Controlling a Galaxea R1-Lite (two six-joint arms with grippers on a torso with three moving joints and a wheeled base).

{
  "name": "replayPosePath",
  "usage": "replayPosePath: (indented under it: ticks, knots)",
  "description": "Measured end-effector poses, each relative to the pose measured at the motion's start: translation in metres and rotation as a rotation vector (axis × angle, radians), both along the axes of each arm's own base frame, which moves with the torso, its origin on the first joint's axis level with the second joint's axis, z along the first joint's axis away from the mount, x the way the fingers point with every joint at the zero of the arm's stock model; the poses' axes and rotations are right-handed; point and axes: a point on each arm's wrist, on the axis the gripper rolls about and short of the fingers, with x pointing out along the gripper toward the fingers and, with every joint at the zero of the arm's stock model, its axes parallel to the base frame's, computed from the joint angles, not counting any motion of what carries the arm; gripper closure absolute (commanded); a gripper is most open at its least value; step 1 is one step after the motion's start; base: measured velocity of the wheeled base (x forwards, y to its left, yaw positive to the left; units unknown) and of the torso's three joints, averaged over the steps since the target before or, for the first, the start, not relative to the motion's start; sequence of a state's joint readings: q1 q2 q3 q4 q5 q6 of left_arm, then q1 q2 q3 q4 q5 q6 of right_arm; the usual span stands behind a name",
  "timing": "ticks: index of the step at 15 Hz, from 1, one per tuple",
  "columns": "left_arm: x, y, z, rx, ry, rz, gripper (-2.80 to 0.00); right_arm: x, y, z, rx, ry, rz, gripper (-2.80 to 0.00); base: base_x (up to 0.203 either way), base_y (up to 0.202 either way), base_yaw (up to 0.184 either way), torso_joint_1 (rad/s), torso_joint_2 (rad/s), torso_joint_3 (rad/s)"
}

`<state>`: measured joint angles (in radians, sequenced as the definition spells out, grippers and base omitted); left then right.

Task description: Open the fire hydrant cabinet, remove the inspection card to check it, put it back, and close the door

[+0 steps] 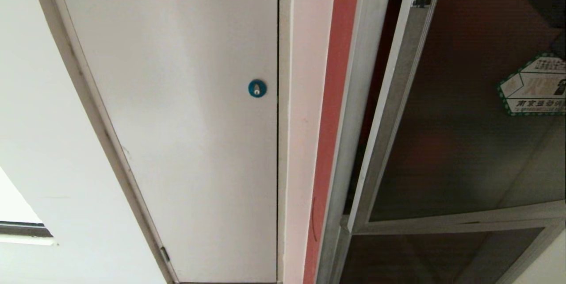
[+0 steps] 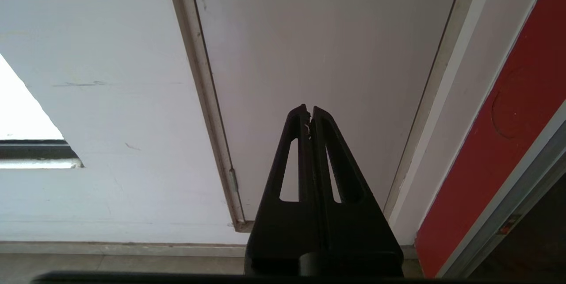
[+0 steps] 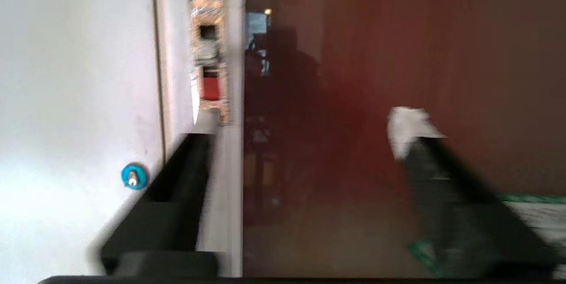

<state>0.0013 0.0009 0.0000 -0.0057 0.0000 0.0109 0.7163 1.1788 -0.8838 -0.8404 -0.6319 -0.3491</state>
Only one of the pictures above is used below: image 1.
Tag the glass cabinet panel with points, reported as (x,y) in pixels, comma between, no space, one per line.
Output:
(398,262)

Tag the blue round door lock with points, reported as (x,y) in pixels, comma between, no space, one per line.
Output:
(257,88)

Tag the white door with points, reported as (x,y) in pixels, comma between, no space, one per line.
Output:
(199,151)

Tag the small door hinge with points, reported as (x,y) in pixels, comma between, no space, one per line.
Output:
(164,254)

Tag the green-edged white sticker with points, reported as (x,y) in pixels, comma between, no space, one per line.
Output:
(535,86)

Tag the small black label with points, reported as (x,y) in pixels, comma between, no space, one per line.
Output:
(422,0)

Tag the glass cabinet door, aluminium frame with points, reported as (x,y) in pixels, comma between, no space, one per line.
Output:
(442,151)

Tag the silver cabinet frame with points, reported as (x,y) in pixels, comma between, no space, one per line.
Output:
(353,120)

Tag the dark window frame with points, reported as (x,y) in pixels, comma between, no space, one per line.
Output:
(22,230)

